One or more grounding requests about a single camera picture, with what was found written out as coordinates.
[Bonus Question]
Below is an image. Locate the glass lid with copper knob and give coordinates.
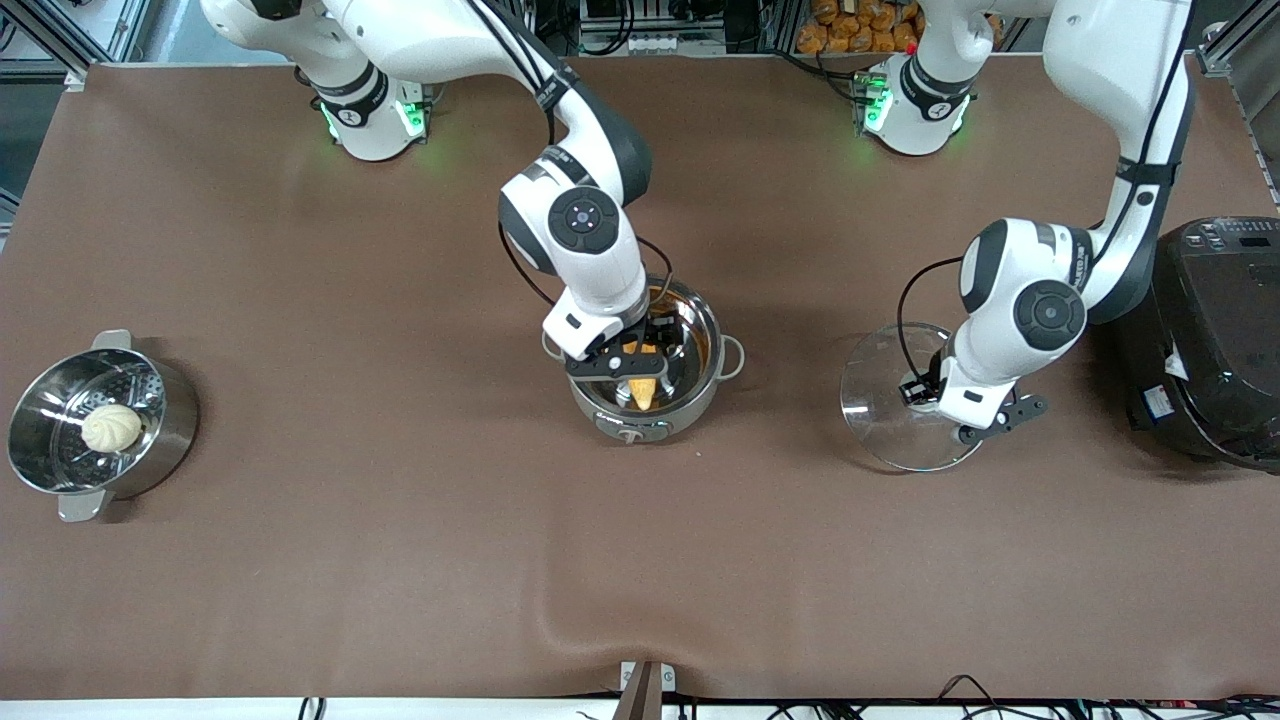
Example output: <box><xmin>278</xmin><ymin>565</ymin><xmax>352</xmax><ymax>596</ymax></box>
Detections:
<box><xmin>840</xmin><ymin>322</ymin><xmax>987</xmax><ymax>473</ymax></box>

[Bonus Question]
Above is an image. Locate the yellow corn cob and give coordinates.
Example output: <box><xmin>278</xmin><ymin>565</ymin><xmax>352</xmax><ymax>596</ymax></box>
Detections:
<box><xmin>618</xmin><ymin>340</ymin><xmax>668</xmax><ymax>412</ymax></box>

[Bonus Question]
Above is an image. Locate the grey electric cooking pot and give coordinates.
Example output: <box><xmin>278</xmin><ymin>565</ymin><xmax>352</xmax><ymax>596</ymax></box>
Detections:
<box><xmin>542</xmin><ymin>278</ymin><xmax>746</xmax><ymax>445</ymax></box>

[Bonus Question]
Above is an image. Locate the stainless steel steamer pot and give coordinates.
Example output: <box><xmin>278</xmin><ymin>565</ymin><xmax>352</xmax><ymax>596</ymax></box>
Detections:
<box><xmin>6</xmin><ymin>330</ymin><xmax>200</xmax><ymax>523</ymax></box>

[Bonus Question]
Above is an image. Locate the brown table mat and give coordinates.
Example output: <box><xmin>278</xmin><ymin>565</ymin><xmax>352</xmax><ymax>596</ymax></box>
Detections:
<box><xmin>0</xmin><ymin>55</ymin><xmax>1280</xmax><ymax>701</ymax></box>

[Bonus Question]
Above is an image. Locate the black rice cooker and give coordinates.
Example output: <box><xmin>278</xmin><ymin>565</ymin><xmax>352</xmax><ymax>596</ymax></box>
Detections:
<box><xmin>1120</xmin><ymin>215</ymin><xmax>1280</xmax><ymax>473</ymax></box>

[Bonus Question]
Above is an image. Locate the metal table clamp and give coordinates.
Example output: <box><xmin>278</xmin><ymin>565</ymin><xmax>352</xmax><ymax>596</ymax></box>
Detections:
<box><xmin>612</xmin><ymin>660</ymin><xmax>677</xmax><ymax>720</ymax></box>

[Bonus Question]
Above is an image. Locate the bag of orange buns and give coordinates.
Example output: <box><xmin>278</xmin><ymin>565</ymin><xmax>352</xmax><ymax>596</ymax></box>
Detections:
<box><xmin>795</xmin><ymin>0</ymin><xmax>926</xmax><ymax>55</ymax></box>

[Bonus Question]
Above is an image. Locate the white steamed bun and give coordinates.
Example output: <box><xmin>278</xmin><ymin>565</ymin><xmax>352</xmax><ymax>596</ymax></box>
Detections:
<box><xmin>81</xmin><ymin>404</ymin><xmax>144</xmax><ymax>454</ymax></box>

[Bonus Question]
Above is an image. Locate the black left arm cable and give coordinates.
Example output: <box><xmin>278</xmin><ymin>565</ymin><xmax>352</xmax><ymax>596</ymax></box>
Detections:
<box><xmin>897</xmin><ymin>0</ymin><xmax>1198</xmax><ymax>386</ymax></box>

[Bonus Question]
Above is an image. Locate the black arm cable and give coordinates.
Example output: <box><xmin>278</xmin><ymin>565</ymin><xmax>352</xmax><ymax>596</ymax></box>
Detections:
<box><xmin>465</xmin><ymin>0</ymin><xmax>676</xmax><ymax>309</ymax></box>
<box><xmin>897</xmin><ymin>0</ymin><xmax>1198</xmax><ymax>386</ymax></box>

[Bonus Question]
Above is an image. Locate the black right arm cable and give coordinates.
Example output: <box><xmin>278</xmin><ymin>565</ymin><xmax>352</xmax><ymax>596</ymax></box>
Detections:
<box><xmin>465</xmin><ymin>0</ymin><xmax>676</xmax><ymax>309</ymax></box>

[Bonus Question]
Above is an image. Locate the black cable bundle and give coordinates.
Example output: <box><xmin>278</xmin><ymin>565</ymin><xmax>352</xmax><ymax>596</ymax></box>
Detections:
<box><xmin>770</xmin><ymin>674</ymin><xmax>1280</xmax><ymax>720</ymax></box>

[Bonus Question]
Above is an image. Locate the aluminium frame profile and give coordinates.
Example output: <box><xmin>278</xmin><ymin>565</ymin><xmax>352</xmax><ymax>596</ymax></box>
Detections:
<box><xmin>1195</xmin><ymin>0</ymin><xmax>1280</xmax><ymax>79</ymax></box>
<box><xmin>0</xmin><ymin>0</ymin><xmax>151</xmax><ymax>91</ymax></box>

